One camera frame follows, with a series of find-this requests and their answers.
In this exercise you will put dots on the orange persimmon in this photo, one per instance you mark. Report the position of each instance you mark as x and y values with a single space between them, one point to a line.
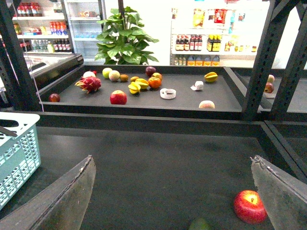
154 82

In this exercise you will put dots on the pink dragon fruit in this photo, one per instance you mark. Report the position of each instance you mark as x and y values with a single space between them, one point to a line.
89 84

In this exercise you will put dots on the yellow starfruit right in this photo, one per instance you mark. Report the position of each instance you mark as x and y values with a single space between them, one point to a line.
211 77

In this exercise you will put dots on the green mango at bottom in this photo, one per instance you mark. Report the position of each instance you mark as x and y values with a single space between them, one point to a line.
199 224

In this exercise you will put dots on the black fruit tray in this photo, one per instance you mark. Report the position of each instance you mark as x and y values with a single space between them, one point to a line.
223 92

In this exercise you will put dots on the white pink fruit behind dragonfruit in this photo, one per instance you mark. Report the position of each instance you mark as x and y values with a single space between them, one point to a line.
89 74

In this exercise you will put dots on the green apple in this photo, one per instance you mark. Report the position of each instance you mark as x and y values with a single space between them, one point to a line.
106 72

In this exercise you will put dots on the pale apple behind post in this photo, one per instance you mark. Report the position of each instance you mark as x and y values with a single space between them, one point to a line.
270 78

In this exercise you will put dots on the black metal post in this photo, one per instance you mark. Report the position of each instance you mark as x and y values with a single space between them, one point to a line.
274 26

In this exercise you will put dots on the small orange brown fruit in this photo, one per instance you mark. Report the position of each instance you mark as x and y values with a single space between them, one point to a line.
133 79

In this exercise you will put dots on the red yellow apple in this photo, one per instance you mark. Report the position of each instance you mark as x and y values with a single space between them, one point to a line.
157 75

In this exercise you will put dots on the red apple near gripper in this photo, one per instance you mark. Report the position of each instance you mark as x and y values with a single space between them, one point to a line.
249 207

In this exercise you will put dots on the yellow starfruit back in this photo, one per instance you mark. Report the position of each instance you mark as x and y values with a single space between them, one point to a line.
142 83

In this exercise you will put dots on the red apple on tray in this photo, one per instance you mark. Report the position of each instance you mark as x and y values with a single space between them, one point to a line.
118 97

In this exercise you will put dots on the glass door fridge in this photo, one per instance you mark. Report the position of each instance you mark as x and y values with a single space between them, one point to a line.
82 17

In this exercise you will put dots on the red apple behind post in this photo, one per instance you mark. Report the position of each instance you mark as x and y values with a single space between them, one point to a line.
269 88

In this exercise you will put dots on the dark purple plum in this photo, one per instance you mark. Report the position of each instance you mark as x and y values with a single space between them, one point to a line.
149 71

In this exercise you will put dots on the small dark red apple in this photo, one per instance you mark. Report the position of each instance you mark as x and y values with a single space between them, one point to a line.
54 97

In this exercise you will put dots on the drinks shelf left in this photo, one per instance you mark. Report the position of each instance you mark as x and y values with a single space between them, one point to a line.
41 27

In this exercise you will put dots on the green potted plant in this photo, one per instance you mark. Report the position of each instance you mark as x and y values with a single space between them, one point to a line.
123 40

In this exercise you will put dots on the brown kiwi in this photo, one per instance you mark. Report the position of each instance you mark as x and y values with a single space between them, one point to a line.
124 78

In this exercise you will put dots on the yellow starfruit front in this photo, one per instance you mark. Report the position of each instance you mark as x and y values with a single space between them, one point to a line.
134 88

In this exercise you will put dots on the pale peach front right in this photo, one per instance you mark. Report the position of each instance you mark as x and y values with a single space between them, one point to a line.
207 104

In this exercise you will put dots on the yellow starfruit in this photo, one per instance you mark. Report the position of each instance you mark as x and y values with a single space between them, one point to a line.
142 83
134 88
211 77

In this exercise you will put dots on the pale peach round fruit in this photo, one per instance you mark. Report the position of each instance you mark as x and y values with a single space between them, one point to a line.
114 75

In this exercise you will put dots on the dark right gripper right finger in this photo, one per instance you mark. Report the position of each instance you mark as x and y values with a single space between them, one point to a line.
284 197

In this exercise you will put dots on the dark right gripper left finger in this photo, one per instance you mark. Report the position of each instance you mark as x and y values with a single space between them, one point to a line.
60 206

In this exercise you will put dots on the light blue plastic basket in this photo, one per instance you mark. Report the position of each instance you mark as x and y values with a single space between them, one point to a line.
20 155

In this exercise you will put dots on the white sauce bottle shelf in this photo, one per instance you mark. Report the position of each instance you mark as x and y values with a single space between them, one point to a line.
217 32

